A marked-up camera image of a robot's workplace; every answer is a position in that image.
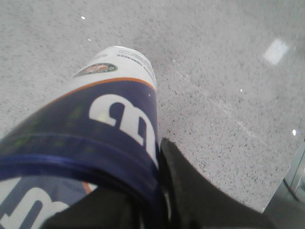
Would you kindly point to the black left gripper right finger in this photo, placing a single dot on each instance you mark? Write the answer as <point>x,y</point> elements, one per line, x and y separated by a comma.
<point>195,203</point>

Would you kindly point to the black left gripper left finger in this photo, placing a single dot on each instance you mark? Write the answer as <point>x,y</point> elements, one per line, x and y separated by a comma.
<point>107,207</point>

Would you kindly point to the white blue tennis ball can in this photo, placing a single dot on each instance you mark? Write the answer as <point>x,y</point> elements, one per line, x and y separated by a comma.
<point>99,130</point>

